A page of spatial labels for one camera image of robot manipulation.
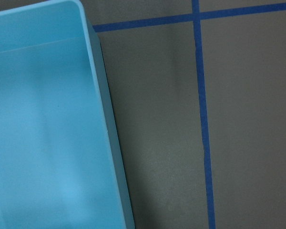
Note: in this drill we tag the light blue plastic bin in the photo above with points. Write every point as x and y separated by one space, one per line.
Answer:
61 165

